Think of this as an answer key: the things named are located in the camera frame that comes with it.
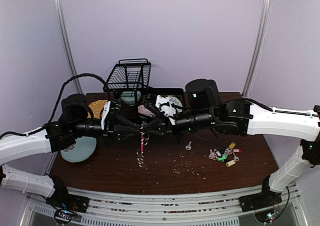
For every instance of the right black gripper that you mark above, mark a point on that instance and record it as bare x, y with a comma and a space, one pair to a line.
167, 127

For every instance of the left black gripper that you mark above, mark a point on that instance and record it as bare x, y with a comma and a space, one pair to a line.
107, 135

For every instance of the grey keyring organiser red handle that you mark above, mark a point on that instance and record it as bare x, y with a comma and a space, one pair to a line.
140, 152

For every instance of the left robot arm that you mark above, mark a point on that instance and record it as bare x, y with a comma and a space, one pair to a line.
77, 120

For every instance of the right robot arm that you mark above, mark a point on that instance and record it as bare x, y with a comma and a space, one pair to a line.
242, 117

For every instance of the pile of tagged keys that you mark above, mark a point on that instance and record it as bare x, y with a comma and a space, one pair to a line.
227, 155

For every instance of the pink patterned bowl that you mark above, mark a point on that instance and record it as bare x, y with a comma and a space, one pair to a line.
143, 111

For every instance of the yellow daisy plate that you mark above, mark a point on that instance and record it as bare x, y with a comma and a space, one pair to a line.
175, 101

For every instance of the pale green bowl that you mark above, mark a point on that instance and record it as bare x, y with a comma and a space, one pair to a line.
130, 97

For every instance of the yellow dotted plate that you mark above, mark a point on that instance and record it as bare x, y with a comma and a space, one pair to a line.
98, 107

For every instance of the lone silver key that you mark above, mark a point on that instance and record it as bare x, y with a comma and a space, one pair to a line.
188, 146

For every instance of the light blue flat plate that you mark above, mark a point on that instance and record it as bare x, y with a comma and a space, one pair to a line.
83, 149

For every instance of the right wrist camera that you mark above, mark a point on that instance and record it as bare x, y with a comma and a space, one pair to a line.
156, 103

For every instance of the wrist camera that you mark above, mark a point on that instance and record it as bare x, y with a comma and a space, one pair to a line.
156, 103
109, 115

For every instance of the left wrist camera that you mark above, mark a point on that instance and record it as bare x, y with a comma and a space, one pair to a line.
109, 115

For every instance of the black wire dish rack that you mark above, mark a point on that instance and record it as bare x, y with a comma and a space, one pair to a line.
134, 75

